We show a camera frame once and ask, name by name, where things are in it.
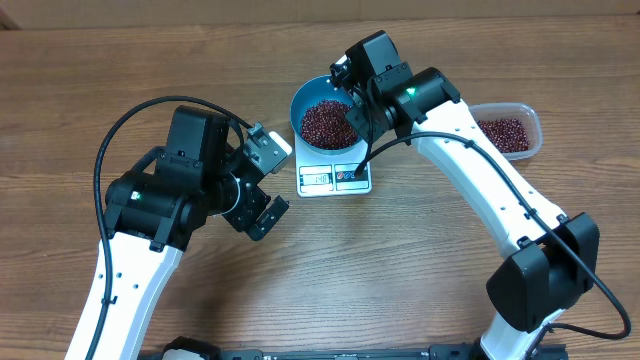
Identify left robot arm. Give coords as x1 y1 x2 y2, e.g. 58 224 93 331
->
66 105 293 359

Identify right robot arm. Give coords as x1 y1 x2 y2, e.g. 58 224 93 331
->
330 31 600 359

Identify red beans in bowl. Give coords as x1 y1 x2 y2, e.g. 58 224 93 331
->
300 100 359 150

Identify blue metal bowl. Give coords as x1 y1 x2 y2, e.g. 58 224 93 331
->
290 75 354 138

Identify white digital kitchen scale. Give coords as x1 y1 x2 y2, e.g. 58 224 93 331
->
295 135 373 198

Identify clear plastic container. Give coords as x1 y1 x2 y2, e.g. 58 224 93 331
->
469 102 543 161

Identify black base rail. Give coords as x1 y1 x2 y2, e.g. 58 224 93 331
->
139 337 569 360

